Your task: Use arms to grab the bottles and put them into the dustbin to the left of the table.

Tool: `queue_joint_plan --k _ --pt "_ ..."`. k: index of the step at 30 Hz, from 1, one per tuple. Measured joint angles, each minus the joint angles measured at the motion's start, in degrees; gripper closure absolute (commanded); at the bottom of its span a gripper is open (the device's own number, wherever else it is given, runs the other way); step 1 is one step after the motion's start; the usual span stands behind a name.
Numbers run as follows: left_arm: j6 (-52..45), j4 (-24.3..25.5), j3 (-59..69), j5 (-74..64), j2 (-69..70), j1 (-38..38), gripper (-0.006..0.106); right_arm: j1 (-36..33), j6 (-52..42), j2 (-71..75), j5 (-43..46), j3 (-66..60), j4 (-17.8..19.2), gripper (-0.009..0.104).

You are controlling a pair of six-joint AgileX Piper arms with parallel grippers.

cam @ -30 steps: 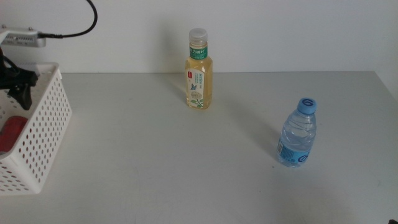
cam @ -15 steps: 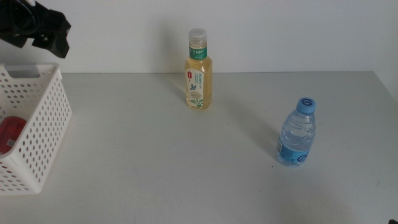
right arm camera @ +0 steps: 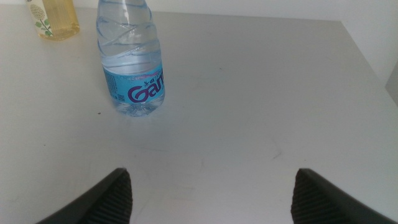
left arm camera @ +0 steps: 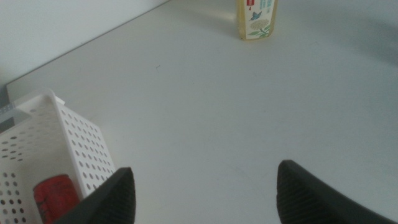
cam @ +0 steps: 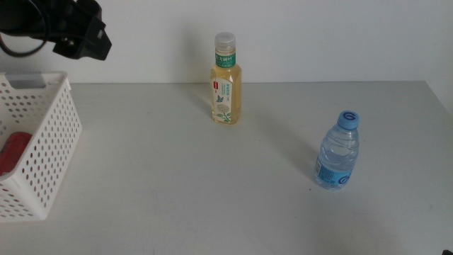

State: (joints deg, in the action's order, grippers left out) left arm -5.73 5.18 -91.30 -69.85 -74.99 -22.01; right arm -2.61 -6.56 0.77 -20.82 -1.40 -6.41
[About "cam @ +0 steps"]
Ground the red soda can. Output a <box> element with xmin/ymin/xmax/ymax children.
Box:
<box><xmin>0</xmin><ymin>132</ymin><xmax>33</xmax><ymax>177</ymax></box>

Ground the yellow tea bottle green label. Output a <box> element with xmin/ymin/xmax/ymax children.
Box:
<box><xmin>210</xmin><ymin>32</ymin><xmax>243</xmax><ymax>125</ymax></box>

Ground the clear water bottle blue cap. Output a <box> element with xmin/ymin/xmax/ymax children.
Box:
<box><xmin>313</xmin><ymin>110</ymin><xmax>360</xmax><ymax>191</ymax></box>

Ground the white perforated plastic basket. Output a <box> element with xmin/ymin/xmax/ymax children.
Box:
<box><xmin>0</xmin><ymin>71</ymin><xmax>83</xmax><ymax>223</ymax></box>

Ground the braided left camera cable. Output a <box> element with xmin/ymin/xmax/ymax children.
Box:
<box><xmin>0</xmin><ymin>0</ymin><xmax>49</xmax><ymax>58</ymax></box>

